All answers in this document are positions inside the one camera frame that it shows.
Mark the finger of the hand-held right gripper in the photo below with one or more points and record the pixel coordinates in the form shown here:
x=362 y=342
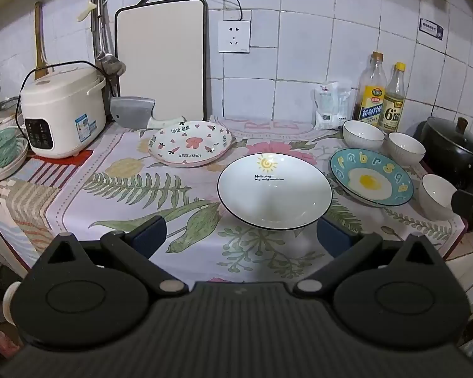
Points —
x=467 y=206

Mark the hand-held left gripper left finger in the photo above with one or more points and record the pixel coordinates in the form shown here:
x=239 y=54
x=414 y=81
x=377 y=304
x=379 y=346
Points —
x=151 y=234

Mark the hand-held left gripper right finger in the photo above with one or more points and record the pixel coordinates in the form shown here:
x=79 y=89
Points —
x=331 y=236

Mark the white ribbed bowl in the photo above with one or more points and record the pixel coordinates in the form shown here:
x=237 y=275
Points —
x=406 y=149
x=362 y=136
x=435 y=199

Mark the white plate with sun print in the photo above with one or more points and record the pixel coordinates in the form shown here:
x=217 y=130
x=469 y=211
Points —
x=276 y=197

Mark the blue fried egg plate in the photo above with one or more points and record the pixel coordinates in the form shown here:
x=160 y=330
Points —
x=347 y=165

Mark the pink floral plate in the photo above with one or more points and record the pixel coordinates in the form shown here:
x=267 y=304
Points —
x=189 y=143

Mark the floral tablecloth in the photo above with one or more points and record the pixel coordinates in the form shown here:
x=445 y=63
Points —
x=122 y=204

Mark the black pot with glass lid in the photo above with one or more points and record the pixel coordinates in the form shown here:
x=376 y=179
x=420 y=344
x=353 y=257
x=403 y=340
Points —
x=449 y=145

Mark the clear vinegar bottle yellow cap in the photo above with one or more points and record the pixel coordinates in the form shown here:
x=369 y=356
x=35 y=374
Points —
x=392 y=114

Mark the white seasoning bag red print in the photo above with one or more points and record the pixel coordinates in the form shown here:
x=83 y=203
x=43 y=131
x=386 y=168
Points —
x=325 y=106

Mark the striped cloth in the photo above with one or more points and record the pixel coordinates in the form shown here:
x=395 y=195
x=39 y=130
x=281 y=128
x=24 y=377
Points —
x=23 y=204

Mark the clear plastic seasoning bag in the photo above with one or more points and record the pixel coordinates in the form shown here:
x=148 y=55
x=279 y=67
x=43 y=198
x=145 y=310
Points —
x=345 y=102

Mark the cooking wine bottle yellow label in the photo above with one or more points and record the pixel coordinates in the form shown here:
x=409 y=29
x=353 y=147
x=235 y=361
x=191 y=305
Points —
x=370 y=106

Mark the white rice cooker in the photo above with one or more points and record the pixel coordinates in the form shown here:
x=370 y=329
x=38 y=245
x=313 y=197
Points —
x=63 y=114

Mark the green plastic colander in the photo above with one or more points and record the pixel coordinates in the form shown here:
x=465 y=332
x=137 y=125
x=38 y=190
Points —
x=0 y=145

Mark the hanging metal ladle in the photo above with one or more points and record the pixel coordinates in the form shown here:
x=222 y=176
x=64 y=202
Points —
x=110 y=63

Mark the cream cutting board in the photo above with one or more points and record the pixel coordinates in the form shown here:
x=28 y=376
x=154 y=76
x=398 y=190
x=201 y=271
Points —
x=161 y=55

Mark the glass pot lid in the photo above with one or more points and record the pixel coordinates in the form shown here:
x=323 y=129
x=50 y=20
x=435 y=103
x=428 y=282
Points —
x=6 y=106

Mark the wooden spatula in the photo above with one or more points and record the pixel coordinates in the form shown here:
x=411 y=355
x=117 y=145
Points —
x=40 y=47

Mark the small wall sticker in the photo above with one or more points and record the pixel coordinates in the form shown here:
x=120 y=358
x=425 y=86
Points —
x=431 y=28

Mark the white wall socket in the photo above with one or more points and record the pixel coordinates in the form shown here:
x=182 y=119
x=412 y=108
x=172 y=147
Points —
x=234 y=35

